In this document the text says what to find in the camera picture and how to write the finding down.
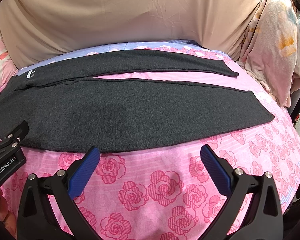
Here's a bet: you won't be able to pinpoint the dark grey pants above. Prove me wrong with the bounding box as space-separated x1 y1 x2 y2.
0 50 274 152

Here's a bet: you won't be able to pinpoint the beige curtain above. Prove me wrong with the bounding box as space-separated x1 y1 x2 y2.
0 0 260 68

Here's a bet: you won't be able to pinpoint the pale floral quilt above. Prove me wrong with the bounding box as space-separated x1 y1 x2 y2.
238 0 300 107

